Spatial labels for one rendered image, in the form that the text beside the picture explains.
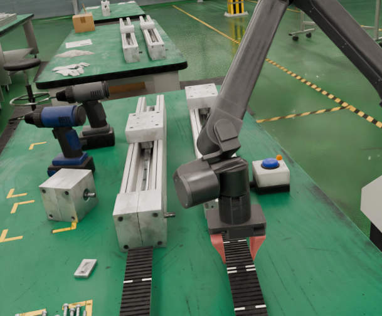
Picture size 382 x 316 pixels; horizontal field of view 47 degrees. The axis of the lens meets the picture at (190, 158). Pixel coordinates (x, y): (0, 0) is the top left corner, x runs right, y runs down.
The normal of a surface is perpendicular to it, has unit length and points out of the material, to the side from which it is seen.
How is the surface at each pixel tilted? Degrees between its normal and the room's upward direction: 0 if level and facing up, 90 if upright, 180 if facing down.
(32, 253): 0
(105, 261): 0
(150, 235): 90
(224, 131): 49
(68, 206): 90
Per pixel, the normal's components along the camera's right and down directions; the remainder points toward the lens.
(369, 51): 0.22, -0.31
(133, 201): -0.11, -0.91
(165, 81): 0.15, 0.40
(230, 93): 0.27, -0.51
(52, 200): -0.32, 0.42
